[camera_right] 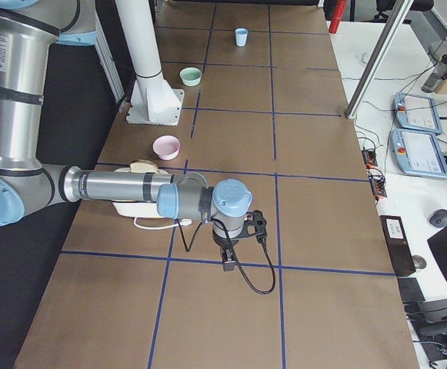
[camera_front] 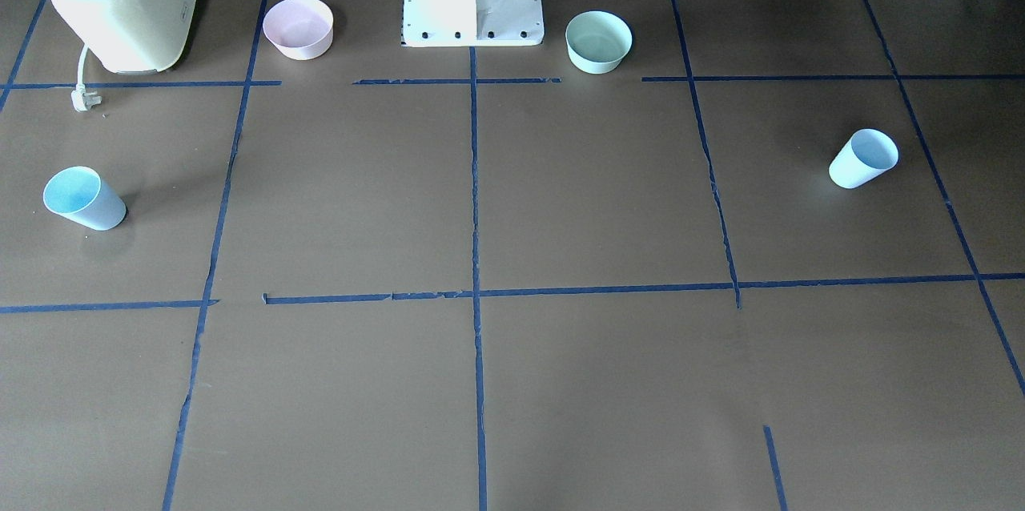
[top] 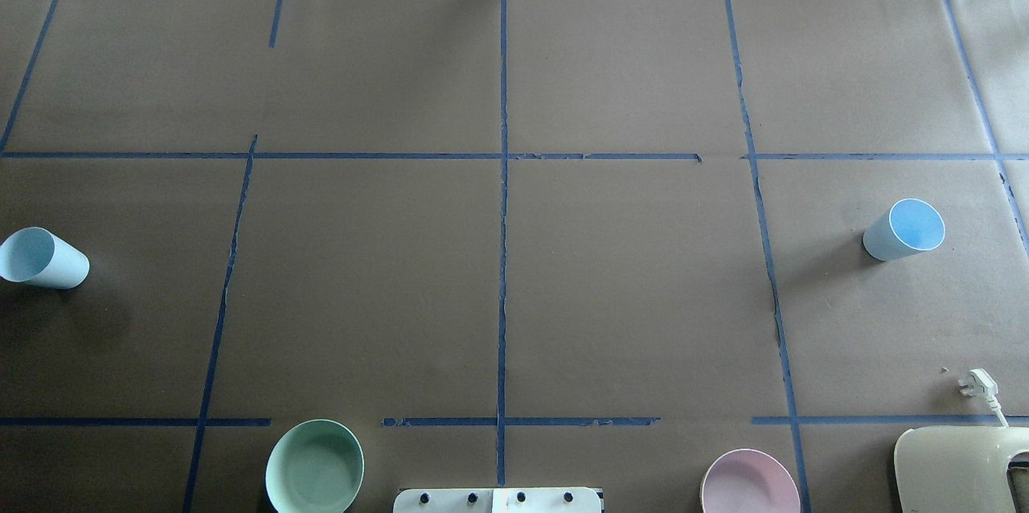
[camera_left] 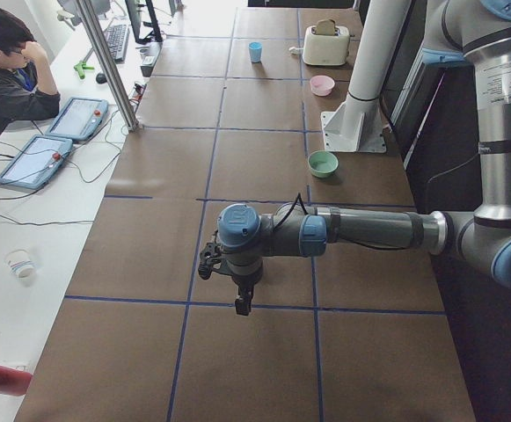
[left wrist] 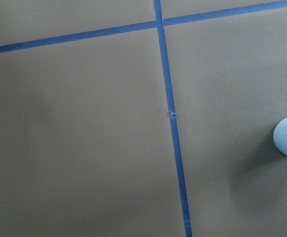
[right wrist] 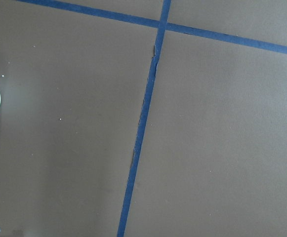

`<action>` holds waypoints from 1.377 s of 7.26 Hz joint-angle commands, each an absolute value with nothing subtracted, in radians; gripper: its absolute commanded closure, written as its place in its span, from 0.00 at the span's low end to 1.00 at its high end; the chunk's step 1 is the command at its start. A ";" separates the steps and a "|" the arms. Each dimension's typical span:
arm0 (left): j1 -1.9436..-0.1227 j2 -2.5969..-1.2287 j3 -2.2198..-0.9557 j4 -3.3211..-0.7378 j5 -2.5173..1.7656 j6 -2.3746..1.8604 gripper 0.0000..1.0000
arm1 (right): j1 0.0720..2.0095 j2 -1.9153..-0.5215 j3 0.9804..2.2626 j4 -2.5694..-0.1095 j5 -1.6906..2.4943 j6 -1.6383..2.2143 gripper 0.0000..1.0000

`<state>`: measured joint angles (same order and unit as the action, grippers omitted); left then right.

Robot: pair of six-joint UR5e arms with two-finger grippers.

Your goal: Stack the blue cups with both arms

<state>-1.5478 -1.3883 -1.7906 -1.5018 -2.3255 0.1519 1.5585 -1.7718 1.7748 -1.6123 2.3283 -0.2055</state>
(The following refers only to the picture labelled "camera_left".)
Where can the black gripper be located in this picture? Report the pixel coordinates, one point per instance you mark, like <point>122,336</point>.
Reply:
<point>244,281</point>

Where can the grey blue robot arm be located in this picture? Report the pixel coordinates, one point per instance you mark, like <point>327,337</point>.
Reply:
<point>478,32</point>

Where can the green bowl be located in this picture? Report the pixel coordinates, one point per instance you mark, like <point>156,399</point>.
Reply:
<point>322,163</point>

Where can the white paper cup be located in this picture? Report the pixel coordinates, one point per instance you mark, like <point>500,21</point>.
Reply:
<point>20,263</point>

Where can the pink bowl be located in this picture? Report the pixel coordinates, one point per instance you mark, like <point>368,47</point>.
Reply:
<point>321,85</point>

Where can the far blue teach pendant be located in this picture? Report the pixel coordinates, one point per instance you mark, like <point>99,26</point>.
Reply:
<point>79,119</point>

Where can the blue teach pendant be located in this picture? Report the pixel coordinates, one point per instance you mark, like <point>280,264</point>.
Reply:
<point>79,119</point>
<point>36,163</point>

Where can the near blue teach pendant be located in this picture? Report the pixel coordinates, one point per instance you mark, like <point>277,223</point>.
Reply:
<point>36,163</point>

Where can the blue cup near toaster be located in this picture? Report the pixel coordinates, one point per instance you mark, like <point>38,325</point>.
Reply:
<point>255,51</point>

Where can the cream toaster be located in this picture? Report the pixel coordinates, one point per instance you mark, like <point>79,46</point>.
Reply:
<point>326,50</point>

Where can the red bottle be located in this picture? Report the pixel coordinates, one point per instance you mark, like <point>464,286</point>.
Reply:
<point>14,382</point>

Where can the black monitor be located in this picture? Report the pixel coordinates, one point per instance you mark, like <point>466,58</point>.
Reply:
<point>143,20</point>

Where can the green tool on desk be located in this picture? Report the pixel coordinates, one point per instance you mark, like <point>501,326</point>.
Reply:
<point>81,68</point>

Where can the toast slice in toaster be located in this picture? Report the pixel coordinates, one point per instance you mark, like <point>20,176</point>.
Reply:
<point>325,27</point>

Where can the black keyboard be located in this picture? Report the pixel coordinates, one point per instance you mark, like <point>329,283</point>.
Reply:
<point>116,37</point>

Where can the person in dark jacket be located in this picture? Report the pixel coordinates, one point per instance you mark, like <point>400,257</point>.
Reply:
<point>27,87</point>

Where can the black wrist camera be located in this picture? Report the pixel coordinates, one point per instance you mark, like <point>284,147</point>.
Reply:
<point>211,261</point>

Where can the white camera mounting post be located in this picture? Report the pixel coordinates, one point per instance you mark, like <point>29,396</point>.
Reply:
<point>356,126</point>

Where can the aluminium frame post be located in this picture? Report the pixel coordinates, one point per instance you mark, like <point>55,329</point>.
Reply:
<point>98,42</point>

